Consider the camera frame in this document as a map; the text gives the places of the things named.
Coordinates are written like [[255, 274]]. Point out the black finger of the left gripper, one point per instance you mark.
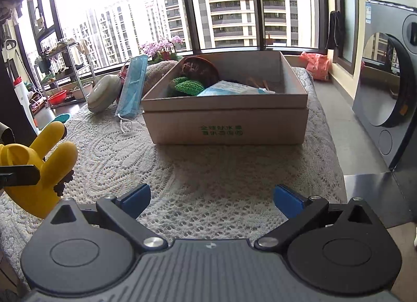
[[19, 175]]

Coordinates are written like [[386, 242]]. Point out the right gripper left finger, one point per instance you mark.
[[119, 215]]

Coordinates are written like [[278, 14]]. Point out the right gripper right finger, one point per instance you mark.
[[302, 214]]

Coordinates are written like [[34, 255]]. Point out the blue face mask pack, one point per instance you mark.
[[131, 92]]

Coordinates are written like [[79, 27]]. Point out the grey round tin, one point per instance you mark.
[[104, 93]]

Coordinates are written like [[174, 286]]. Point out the white lace tablecloth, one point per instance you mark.
[[203, 191]]

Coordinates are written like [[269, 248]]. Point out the white spray bottle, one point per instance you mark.
[[22, 94]]

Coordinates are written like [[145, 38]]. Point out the red plastic basin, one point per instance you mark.
[[57, 98]]

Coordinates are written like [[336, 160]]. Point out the metal storage rack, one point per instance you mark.
[[67, 66]]

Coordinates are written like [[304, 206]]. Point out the brown cardboard box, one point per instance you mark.
[[271, 119]]

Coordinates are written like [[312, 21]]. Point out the dark grey washing machine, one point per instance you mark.
[[385, 99]]

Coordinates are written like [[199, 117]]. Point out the light blue wipes packet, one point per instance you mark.
[[231, 88]]

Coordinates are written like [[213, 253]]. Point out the green crochet item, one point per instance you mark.
[[182, 86]]

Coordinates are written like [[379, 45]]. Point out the pink knitted cloth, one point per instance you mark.
[[155, 72]]

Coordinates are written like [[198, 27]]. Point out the orange plastic bag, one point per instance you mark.
[[317, 65]]

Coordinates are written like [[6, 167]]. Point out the brown crochet item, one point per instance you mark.
[[201, 70]]

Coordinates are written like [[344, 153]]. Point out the pink orchid plant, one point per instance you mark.
[[163, 50]]

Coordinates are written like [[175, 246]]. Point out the black hanging cloth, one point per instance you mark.
[[335, 34]]

